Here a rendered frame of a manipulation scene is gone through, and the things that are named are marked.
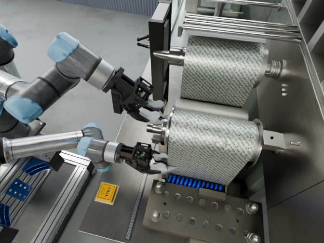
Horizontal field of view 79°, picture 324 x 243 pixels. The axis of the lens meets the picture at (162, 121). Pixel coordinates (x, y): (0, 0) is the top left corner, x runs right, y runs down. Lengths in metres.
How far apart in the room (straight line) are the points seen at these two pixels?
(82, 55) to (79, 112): 1.93
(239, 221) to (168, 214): 0.24
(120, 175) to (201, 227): 0.41
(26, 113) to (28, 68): 2.79
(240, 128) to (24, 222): 1.63
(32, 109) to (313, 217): 0.66
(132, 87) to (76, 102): 2.06
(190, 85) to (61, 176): 1.41
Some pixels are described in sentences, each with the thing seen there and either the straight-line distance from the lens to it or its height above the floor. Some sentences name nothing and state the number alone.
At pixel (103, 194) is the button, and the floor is 0.92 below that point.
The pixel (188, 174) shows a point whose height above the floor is 1.06.
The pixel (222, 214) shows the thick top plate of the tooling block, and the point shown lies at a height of 1.03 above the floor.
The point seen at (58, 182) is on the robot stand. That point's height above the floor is 0.21.
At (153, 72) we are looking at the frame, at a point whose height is 1.23.
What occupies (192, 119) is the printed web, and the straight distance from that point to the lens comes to 0.57.
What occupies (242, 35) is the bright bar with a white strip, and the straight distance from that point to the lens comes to 0.68.
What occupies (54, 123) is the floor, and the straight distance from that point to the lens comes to 2.47.
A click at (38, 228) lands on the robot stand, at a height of 0.21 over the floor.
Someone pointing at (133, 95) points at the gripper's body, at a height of 1.39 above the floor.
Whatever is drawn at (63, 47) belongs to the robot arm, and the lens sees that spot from 0.54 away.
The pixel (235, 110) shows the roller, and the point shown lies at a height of 1.23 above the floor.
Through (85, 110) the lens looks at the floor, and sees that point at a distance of 2.45.
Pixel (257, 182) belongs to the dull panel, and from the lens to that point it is 0.81.
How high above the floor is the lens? 1.77
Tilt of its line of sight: 54 degrees down
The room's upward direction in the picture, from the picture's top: straight up
